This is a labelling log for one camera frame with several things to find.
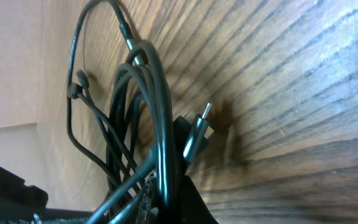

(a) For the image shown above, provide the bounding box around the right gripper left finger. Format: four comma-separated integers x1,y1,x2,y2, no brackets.
135,174,158,224

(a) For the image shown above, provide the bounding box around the black audio jack cable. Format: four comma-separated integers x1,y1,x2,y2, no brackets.
66,0,214,224

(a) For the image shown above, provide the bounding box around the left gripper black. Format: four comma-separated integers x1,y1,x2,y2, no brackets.
0,167,91,223

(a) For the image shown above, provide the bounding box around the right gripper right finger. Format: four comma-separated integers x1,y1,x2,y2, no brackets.
181,175,218,224

